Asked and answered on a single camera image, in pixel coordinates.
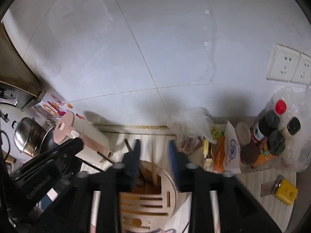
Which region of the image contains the stainless steel pot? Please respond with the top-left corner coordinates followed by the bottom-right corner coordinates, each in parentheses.
top-left (12, 117), bottom-right (46, 157)

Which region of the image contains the orange label sauce bottle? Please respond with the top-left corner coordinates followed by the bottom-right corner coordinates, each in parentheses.
top-left (251, 130), bottom-right (286, 168)

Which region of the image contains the orange snack packet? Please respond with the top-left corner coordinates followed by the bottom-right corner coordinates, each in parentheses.
top-left (213, 135), bottom-right (229, 173)

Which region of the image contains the colourful wall sticker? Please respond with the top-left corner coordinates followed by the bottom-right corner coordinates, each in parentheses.
top-left (31, 89), bottom-right (85, 123)

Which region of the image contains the red cap soy sauce bottle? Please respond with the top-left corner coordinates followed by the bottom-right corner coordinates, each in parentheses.
top-left (251, 99), bottom-right (287, 145)

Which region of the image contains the striped cat table cloth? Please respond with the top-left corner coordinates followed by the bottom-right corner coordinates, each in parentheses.
top-left (105, 133), bottom-right (296, 232)

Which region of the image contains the brown card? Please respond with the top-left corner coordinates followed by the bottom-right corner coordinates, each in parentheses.
top-left (260, 181), bottom-right (275, 197)

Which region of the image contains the black cap dark bottle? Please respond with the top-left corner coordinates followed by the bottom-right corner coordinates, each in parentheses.
top-left (283, 117), bottom-right (301, 136)

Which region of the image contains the white wall socket middle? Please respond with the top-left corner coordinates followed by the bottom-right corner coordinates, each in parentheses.
top-left (292, 53), bottom-right (311, 85)

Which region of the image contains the beige utensil holder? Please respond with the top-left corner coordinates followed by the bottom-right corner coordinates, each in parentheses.
top-left (120, 161), bottom-right (188, 232)

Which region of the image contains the clear plastic bag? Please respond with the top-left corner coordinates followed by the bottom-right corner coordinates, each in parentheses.
top-left (267, 87), bottom-right (310, 172)

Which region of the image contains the white wall socket left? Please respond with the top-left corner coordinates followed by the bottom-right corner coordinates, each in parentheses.
top-left (267, 43), bottom-right (301, 82)

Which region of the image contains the cream pink electric kettle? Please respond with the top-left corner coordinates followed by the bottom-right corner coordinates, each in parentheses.
top-left (53, 112), bottom-right (113, 169)

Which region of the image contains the white wall socket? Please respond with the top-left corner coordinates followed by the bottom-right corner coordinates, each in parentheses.
top-left (292, 53), bottom-right (311, 85)
top-left (267, 43), bottom-right (301, 82)

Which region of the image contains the white blue packet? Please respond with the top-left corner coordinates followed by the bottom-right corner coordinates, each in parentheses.
top-left (222, 121), bottom-right (241, 174)

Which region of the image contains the brown lid spice jar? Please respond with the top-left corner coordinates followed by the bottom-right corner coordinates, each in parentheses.
top-left (235, 122), bottom-right (259, 165)

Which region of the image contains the crumpled plastic bag left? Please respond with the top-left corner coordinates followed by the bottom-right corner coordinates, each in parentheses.
top-left (167, 107), bottom-right (217, 155)

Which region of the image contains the black frying pan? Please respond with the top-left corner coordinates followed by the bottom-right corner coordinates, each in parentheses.
top-left (39, 125), bottom-right (59, 154)

